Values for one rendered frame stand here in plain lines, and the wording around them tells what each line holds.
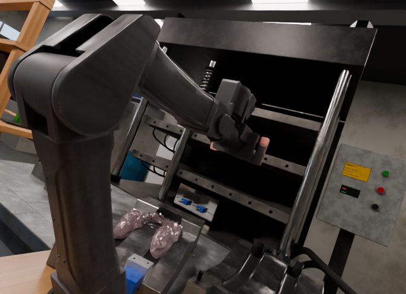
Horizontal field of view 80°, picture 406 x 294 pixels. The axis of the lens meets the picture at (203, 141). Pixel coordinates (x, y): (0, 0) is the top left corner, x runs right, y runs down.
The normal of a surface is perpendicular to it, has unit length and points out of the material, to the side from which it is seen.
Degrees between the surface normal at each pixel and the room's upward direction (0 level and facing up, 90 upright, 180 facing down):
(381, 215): 90
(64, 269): 120
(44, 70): 82
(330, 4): 90
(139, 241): 28
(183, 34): 90
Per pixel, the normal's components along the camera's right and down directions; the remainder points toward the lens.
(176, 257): 0.25, -0.88
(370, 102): -0.45, -0.25
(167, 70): 0.88, 0.25
